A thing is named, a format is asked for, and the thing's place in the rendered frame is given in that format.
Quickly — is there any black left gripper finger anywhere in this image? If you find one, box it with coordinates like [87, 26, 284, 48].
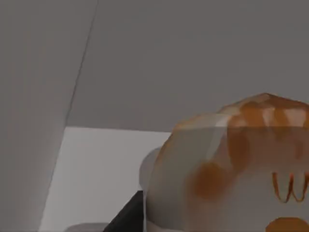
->
[102, 190, 146, 232]

